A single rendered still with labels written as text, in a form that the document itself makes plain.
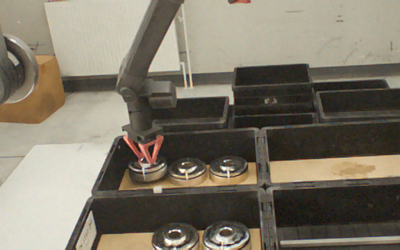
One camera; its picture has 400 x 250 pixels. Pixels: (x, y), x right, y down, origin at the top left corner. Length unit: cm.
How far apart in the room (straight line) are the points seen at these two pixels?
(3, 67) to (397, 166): 105
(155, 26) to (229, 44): 314
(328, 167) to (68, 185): 83
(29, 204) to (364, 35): 314
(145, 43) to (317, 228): 56
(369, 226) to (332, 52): 313
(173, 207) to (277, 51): 315
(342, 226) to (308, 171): 25
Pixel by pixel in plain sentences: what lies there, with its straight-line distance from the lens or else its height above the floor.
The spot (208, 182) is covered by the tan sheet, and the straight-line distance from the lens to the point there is 140.
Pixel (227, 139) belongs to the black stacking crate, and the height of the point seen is 90.
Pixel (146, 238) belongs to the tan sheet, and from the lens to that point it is 124.
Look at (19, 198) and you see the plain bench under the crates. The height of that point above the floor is 70.
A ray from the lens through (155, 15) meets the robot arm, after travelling 110.
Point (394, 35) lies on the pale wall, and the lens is 433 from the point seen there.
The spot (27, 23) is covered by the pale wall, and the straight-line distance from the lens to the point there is 459.
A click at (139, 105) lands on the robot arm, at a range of 134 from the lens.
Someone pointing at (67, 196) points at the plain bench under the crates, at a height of 70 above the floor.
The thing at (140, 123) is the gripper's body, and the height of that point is 101.
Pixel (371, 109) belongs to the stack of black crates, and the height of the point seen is 50.
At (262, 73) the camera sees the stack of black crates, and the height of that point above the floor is 55.
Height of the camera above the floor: 156
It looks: 26 degrees down
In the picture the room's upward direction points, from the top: 6 degrees counter-clockwise
